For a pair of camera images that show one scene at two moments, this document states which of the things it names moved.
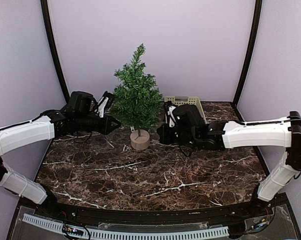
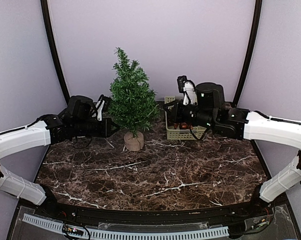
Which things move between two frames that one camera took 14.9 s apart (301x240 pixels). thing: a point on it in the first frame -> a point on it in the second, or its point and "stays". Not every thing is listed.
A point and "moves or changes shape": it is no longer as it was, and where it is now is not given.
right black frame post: x=257 y=18 stays
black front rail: x=241 y=211 stays
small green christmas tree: x=136 y=102 moves or changes shape
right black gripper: x=164 y=138 -> x=177 y=113
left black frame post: x=44 y=6 stays
